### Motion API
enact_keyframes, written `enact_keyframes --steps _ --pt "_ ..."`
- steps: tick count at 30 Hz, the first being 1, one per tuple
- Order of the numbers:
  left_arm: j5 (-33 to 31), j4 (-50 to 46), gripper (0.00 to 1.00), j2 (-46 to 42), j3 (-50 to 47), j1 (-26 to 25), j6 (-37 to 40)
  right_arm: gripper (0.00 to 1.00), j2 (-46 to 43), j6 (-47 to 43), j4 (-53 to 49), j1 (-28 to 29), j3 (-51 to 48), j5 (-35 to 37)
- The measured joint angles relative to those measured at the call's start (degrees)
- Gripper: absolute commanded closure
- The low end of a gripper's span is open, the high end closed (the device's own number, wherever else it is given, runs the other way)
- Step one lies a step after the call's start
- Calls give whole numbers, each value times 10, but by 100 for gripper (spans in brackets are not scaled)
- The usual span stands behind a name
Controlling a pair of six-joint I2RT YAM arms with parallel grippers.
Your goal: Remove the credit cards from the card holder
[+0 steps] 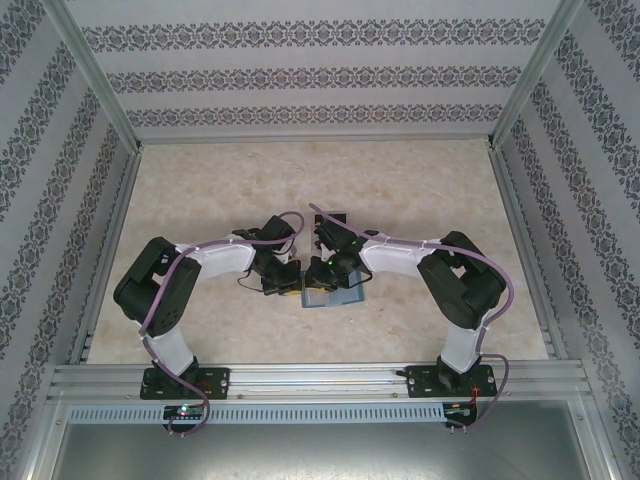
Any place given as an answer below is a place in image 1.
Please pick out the blue folding card holder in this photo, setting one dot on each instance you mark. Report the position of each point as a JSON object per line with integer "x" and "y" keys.
{"x": 345, "y": 296}

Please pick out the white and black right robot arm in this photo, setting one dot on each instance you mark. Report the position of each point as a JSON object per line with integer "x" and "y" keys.
{"x": 395, "y": 257}

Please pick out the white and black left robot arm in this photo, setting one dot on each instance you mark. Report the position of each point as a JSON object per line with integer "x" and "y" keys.
{"x": 220, "y": 257}

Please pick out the sheet metal tray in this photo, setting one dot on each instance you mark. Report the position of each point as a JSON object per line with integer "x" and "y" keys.
{"x": 320, "y": 455}

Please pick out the aluminium mounting rail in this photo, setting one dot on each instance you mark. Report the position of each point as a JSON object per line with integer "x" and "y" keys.
{"x": 320, "y": 382}

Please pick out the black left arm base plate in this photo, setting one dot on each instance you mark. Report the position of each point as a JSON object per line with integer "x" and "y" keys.
{"x": 220, "y": 380}

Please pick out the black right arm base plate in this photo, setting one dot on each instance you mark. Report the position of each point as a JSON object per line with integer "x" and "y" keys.
{"x": 420, "y": 380}

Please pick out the aluminium table side rail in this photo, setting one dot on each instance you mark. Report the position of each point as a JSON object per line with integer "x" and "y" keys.
{"x": 512, "y": 200}
{"x": 122, "y": 200}

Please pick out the aluminium corner post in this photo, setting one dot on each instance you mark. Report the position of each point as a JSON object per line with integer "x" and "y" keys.
{"x": 98, "y": 75}
{"x": 530, "y": 75}

